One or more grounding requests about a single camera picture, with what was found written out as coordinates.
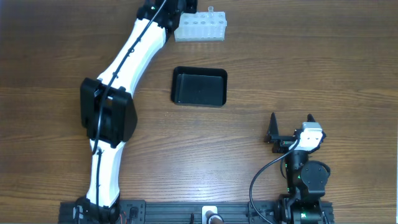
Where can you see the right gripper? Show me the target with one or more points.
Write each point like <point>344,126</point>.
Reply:
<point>281,143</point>

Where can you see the clear test tube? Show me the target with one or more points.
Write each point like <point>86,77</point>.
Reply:
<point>182,88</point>
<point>211,9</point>

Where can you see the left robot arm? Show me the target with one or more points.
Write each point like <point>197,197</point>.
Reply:
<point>140,53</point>

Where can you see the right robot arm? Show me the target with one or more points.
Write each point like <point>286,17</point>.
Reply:
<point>314,177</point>

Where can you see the black tray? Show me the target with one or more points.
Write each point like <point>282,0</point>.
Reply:
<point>205,90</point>

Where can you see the white test tube rack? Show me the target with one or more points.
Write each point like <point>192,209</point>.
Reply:
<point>202,31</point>

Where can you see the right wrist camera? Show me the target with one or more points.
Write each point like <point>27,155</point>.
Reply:
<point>309,137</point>

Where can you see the mounting rail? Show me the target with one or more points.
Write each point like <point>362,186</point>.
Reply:
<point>174,213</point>

